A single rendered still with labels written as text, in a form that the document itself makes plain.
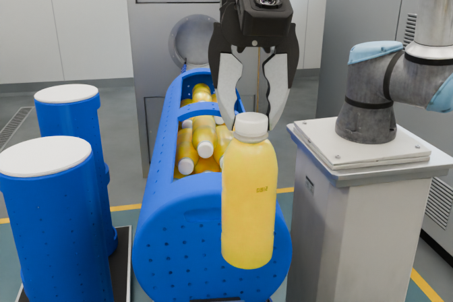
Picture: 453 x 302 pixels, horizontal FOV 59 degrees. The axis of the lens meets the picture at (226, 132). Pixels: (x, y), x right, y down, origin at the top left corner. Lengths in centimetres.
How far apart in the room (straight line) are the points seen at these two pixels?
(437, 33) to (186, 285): 68
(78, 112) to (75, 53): 392
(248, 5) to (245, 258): 30
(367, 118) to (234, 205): 59
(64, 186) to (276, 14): 100
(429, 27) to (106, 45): 509
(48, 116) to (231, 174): 151
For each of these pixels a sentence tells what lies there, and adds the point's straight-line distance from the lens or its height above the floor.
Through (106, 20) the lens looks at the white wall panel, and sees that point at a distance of 567.
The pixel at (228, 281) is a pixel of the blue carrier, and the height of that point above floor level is 104.
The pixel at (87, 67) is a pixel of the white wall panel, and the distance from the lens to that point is 580.
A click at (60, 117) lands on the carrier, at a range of 189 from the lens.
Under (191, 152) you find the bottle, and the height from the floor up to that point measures 112.
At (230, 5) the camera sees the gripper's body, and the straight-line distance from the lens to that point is 44.
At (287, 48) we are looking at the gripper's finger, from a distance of 45.
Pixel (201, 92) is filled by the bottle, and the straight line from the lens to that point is 135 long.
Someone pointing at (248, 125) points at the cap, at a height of 141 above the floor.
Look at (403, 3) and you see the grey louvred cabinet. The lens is 278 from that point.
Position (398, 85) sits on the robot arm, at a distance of 95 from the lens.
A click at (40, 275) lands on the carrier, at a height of 68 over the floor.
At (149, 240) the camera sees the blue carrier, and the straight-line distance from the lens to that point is 71.
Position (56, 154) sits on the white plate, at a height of 104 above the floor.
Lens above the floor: 157
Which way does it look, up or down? 22 degrees down
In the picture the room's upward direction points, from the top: straight up
